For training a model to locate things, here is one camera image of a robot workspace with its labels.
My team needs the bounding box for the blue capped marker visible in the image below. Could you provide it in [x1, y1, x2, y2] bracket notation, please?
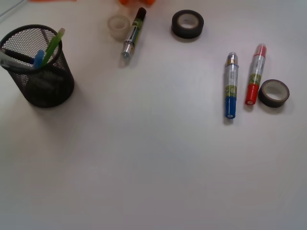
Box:
[224, 52, 239, 119]

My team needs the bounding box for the red capped marker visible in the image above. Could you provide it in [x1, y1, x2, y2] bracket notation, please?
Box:
[245, 44, 267, 105]

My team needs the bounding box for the green mechanical pencil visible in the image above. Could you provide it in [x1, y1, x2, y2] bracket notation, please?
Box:
[40, 28, 65, 67]

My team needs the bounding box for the light blue pen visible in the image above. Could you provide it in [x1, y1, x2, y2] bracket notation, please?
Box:
[33, 50, 45, 69]

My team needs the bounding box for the dark blue mechanical pencil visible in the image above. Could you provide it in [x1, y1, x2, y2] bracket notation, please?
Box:
[1, 48, 35, 64]

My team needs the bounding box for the clear white pen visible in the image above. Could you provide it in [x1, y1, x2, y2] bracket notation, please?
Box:
[0, 51, 24, 68]

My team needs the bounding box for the silver capped pen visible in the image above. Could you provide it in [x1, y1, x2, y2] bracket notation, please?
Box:
[0, 60, 33, 70]

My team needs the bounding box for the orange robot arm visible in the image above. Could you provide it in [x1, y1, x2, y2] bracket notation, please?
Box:
[31, 0, 156, 5]

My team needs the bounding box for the black mesh pen holder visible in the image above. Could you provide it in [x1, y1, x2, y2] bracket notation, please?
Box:
[0, 24, 74, 108]

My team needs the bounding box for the black capped marker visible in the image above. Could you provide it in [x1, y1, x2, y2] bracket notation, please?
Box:
[122, 7, 147, 59]

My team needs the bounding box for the clear tape roll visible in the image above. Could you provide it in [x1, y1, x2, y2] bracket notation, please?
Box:
[107, 15, 130, 42]

